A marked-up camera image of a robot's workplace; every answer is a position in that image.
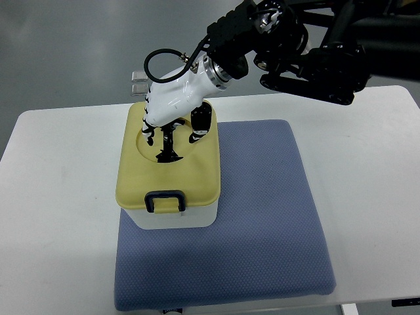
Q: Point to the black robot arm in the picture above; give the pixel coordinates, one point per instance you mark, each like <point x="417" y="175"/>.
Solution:
<point x="324" y="50"/>

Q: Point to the silver floor plate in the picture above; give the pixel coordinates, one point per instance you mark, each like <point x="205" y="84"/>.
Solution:
<point x="139" y="75"/>
<point x="140" y="89"/>

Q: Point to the black lid handle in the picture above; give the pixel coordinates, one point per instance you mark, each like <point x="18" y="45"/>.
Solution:
<point x="167" y="154"/>

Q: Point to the upper silver floor plate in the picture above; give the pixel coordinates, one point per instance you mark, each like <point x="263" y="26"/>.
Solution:
<point x="139" y="75"/>

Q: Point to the yellow box lid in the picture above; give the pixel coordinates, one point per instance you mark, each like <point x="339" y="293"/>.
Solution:
<point x="197" y="174"/>

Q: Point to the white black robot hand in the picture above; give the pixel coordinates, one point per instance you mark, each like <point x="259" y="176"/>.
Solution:
<point x="166" y="102"/>

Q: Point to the lower silver floor plate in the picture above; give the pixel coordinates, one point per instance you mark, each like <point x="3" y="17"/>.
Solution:
<point x="140" y="89"/>

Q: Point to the white storage box base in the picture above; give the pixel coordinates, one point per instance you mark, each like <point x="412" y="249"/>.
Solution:
<point x="192" y="217"/>

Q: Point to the blue fabric mat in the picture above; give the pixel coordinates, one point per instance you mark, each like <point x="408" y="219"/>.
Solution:
<point x="266" y="242"/>

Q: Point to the dark blue front latch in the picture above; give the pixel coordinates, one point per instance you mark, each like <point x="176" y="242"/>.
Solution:
<point x="165" y="201"/>

